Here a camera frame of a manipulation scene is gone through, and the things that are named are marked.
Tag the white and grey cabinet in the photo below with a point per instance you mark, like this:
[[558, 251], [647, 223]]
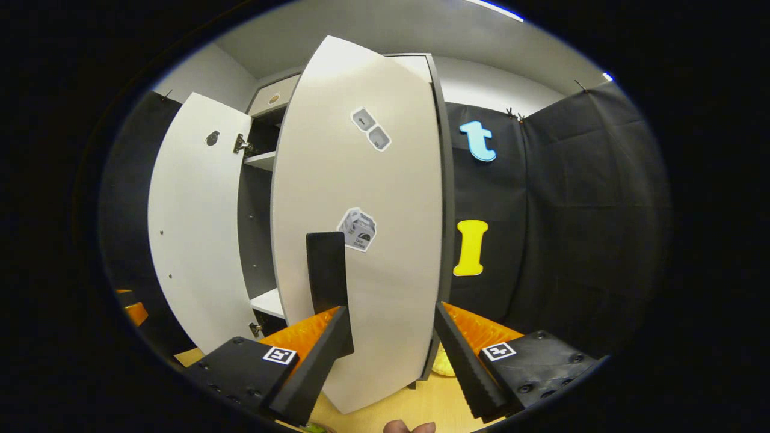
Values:
[[255, 228]]

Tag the white cabinet door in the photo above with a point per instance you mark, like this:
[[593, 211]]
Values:
[[192, 228], [373, 180]]

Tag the black backdrop cloth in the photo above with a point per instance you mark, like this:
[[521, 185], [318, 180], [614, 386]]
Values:
[[571, 228]]

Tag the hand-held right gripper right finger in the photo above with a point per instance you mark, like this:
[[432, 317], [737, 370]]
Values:
[[466, 367]]

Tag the white cabinet drawer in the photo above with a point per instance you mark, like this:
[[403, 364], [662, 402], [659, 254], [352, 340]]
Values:
[[274, 96]]

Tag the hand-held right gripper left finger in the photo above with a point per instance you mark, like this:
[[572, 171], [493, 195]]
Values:
[[313, 367]]

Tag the long ceiling light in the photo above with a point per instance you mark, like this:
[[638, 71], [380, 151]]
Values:
[[496, 9]]

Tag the yellow bumpy toy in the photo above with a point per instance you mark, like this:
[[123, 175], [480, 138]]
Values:
[[444, 364]]

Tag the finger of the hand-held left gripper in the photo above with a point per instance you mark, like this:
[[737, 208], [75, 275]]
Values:
[[137, 314]]

